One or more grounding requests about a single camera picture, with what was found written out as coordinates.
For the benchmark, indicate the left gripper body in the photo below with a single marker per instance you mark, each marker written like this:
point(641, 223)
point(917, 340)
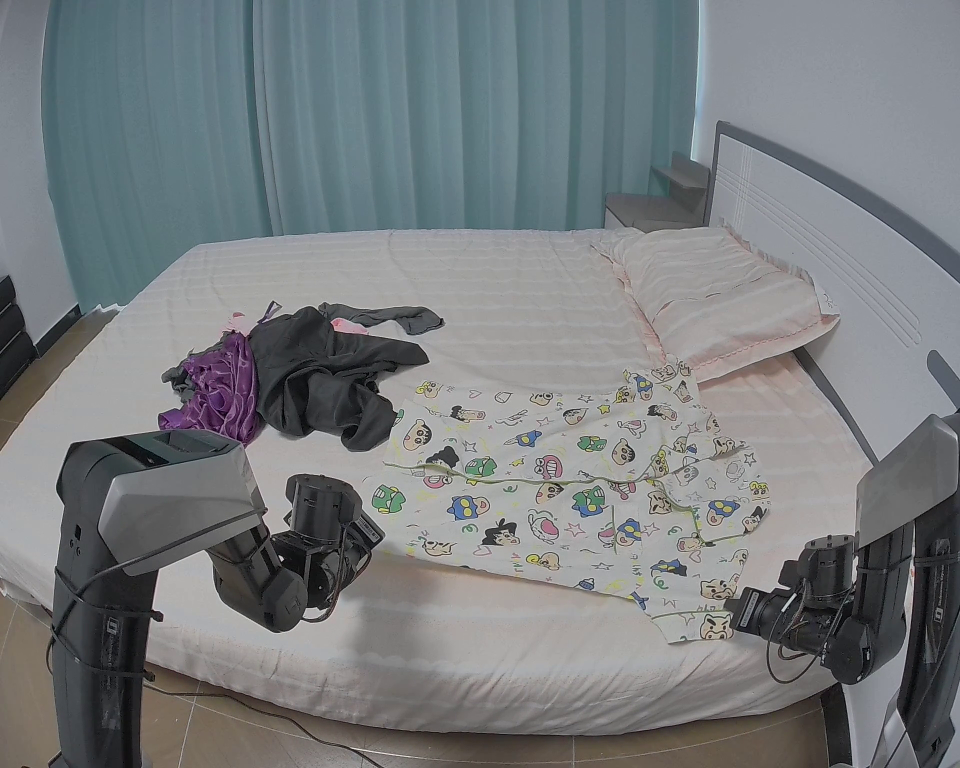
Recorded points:
point(356, 551)

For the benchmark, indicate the blue-green curtain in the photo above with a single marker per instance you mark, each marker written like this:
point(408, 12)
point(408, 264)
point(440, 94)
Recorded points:
point(465, 112)
point(150, 150)

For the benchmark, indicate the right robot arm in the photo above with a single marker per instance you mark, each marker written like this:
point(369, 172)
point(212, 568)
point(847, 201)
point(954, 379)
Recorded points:
point(877, 600)

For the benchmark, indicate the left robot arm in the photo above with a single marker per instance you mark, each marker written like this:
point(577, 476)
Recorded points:
point(105, 637)

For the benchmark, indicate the black garment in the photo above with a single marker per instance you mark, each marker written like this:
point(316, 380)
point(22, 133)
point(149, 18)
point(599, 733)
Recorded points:
point(315, 375)

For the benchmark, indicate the bed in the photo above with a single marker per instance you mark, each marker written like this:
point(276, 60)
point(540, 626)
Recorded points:
point(487, 285)

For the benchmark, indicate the purple satin garment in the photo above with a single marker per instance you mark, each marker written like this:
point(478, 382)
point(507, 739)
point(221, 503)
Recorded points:
point(225, 390)

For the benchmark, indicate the pink garment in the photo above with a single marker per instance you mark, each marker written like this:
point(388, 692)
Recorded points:
point(349, 326)

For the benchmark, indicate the white printed pyjama top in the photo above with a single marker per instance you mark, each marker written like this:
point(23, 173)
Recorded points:
point(540, 487)

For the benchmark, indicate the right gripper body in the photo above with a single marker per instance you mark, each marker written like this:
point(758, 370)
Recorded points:
point(769, 613)

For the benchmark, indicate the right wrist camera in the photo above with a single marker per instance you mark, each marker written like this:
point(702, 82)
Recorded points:
point(791, 576)

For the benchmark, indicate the dark grey thin garment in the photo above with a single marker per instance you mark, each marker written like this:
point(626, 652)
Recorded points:
point(420, 321)

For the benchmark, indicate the grey bedside table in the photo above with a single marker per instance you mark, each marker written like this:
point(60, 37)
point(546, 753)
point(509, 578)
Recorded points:
point(634, 210)

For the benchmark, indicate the pink striped pillow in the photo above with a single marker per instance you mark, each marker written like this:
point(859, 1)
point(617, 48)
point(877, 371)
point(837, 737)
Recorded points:
point(712, 300)

